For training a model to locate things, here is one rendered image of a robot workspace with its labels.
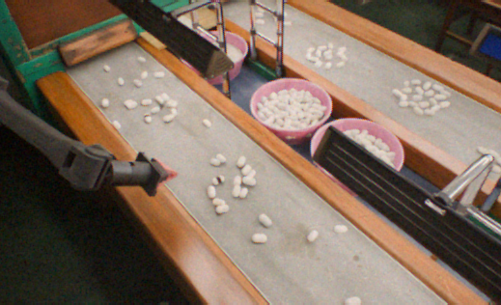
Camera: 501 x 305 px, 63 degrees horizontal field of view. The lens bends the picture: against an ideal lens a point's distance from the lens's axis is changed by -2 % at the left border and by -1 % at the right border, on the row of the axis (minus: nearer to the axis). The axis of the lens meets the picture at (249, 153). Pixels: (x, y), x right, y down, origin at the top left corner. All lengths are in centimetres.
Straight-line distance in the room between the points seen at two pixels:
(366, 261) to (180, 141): 66
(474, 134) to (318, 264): 68
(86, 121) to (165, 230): 54
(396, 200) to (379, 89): 83
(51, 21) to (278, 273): 119
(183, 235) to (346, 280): 41
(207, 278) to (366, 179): 45
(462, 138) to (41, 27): 146
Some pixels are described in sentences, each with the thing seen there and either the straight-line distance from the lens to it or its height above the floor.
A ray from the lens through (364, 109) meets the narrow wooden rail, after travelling 139.
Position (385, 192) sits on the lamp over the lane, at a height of 108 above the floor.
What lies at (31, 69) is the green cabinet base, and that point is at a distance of 173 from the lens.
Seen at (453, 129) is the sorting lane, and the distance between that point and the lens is 144.
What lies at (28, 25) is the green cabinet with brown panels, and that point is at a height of 96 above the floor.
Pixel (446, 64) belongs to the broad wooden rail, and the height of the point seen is 76.
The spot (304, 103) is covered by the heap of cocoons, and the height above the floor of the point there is 72.
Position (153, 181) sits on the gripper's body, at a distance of 99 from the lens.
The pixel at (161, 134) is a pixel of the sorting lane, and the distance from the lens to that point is 136.
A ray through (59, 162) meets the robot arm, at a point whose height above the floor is 104.
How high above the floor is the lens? 165
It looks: 47 degrees down
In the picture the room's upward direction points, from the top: 3 degrees counter-clockwise
